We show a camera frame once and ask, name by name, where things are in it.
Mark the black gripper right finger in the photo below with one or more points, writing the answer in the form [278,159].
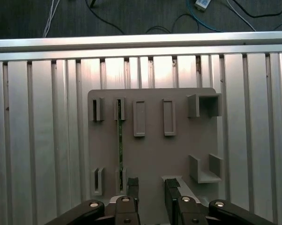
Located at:
[171,192]

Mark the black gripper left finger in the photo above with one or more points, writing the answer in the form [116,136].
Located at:
[132,192]

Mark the green RAM stick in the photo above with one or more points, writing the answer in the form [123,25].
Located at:
[120,140]

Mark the grey parts rack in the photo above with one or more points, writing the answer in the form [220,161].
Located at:
[150,152]

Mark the white power adapter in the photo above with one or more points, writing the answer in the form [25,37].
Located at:
[203,3]

